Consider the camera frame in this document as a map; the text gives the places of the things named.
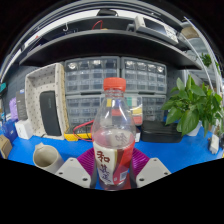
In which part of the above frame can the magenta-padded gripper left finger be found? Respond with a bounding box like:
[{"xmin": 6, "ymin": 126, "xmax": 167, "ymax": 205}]
[{"xmin": 54, "ymin": 147, "xmax": 99, "ymax": 190}]

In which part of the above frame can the grey pegboard panel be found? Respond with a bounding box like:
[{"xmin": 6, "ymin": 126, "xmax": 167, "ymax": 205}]
[{"xmin": 3, "ymin": 64, "xmax": 66, "ymax": 111}]

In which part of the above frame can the black overhead shelf unit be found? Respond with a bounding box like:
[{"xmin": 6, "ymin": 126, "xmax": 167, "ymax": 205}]
[{"xmin": 16, "ymin": 8, "xmax": 203, "ymax": 71}]

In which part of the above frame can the beige perforated tray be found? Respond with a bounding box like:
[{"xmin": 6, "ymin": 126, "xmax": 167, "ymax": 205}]
[{"xmin": 24, "ymin": 63, "xmax": 70, "ymax": 140}]

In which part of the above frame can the grey small-parts drawer cabinet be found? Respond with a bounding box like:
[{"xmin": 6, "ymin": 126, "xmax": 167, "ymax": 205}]
[
  {"xmin": 141, "ymin": 95, "xmax": 167, "ymax": 123},
  {"xmin": 64, "ymin": 56, "xmax": 120, "ymax": 95},
  {"xmin": 120, "ymin": 57, "xmax": 168, "ymax": 95},
  {"xmin": 65, "ymin": 94, "xmax": 103, "ymax": 128}
]

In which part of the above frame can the clear organizer with colourful parts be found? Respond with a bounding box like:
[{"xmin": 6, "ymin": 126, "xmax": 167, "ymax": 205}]
[{"xmin": 99, "ymin": 94, "xmax": 144, "ymax": 127}]

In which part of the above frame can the white power adapter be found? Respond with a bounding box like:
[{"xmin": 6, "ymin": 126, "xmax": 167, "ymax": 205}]
[{"xmin": 209, "ymin": 133, "xmax": 221, "ymax": 155}]

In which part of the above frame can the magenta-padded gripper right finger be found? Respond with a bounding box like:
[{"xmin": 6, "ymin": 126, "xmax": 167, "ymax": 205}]
[{"xmin": 128, "ymin": 147, "xmax": 172, "ymax": 189}]

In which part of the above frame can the green potted plant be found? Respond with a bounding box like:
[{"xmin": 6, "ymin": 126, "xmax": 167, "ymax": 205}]
[{"xmin": 160, "ymin": 74, "xmax": 224, "ymax": 138}]

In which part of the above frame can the clear red-capped drink bottle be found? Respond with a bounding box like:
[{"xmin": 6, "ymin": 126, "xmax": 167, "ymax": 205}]
[{"xmin": 91, "ymin": 77, "xmax": 137, "ymax": 192}]

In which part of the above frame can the beige and grey mug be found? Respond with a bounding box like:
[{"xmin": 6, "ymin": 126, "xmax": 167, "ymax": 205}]
[{"xmin": 32, "ymin": 142, "xmax": 65, "ymax": 175}]

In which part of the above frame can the flat black case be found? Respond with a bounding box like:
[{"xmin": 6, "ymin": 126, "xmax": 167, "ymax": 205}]
[{"xmin": 140, "ymin": 120, "xmax": 184, "ymax": 144}]

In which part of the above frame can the yellow multimeter with red leads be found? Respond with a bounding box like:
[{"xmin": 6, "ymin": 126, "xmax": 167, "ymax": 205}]
[{"xmin": 63, "ymin": 120, "xmax": 96, "ymax": 143}]

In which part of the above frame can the white metal rack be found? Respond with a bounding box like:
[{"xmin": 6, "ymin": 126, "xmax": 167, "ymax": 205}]
[{"xmin": 181, "ymin": 18, "xmax": 224, "ymax": 111}]

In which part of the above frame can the dark grey upright box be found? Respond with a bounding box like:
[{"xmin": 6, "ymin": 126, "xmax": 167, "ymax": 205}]
[{"xmin": 15, "ymin": 89, "xmax": 29, "ymax": 121}]

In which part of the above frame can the black rounded speaker case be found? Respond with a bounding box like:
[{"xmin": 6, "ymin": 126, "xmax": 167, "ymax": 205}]
[{"xmin": 39, "ymin": 90, "xmax": 63, "ymax": 137}]

